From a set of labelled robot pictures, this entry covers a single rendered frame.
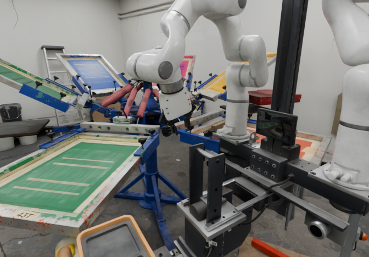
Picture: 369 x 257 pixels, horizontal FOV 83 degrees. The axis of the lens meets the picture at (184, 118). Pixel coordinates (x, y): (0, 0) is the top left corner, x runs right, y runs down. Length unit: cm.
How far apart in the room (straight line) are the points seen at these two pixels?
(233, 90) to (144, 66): 46
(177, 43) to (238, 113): 46
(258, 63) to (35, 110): 463
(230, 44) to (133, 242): 71
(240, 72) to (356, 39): 36
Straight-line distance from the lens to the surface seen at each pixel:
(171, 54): 55
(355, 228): 139
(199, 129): 152
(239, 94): 90
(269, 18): 355
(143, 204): 243
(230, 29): 83
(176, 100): 68
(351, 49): 72
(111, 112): 195
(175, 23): 63
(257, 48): 81
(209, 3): 65
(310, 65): 335
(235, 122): 92
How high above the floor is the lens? 145
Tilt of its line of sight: 15 degrees down
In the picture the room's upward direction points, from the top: straight up
